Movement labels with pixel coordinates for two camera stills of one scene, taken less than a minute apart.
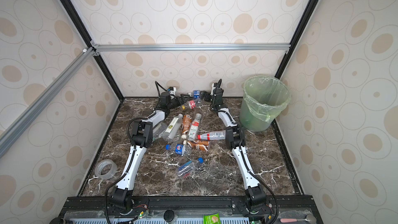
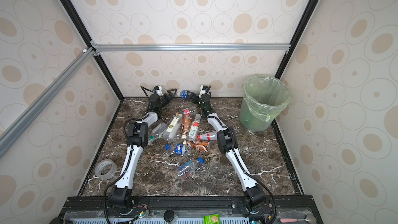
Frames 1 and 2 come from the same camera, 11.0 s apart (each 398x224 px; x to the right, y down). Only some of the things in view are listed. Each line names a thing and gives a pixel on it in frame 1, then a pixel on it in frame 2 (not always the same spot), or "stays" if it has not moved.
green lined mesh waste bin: x=264 y=98 stays
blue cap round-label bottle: x=182 y=149 stays
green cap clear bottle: x=157 y=130 stays
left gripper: x=180 y=101 -> x=169 y=97
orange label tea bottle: x=186 y=125 stays
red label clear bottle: x=192 y=104 -> x=187 y=111
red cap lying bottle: x=213 y=136 stays
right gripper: x=204 y=94 -> x=193 y=96
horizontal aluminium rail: x=126 y=47 stays
